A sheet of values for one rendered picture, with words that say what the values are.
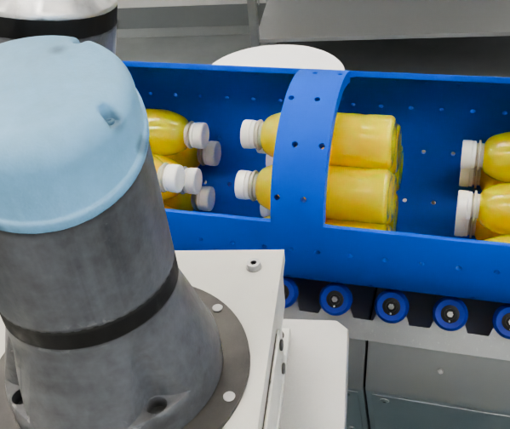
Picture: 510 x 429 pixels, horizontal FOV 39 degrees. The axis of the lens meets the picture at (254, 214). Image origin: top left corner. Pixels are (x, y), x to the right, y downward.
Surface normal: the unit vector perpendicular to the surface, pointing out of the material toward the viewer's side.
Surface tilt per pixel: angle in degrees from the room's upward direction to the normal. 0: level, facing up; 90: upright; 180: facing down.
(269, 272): 2
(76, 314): 89
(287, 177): 59
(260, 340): 2
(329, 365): 0
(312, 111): 23
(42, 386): 73
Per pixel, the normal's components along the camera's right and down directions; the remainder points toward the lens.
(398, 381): -0.29, 0.29
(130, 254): 0.76, 0.31
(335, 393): -0.08, -0.80
